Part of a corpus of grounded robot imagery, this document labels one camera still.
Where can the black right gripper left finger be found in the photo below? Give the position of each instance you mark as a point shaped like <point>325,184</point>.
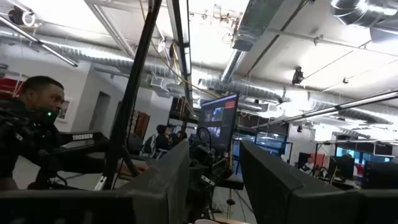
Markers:
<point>155,199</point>

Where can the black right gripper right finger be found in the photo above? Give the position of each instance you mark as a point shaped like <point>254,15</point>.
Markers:
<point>280,205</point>

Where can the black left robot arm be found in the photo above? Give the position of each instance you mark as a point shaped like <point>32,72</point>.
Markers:
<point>81,137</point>

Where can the person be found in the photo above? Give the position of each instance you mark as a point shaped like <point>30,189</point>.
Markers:
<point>308,165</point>
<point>163,140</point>
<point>181,136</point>
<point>43,93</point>

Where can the black equipment cluster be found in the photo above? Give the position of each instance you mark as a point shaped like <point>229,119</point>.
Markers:
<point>208,161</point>

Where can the black computer monitor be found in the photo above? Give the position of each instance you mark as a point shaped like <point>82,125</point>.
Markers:
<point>342,168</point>
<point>381,174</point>
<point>217,121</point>

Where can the flexible silver ventilation duct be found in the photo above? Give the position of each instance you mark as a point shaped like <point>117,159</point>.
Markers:
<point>248,88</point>

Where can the black ceiling camera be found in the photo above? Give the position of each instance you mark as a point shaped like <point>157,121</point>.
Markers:
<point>298,76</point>

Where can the rectangular silver ventilation duct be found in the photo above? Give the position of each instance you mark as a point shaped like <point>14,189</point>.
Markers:
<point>258,21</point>

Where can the round silver ventilation duct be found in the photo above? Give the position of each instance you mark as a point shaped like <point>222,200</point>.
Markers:
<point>357,12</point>

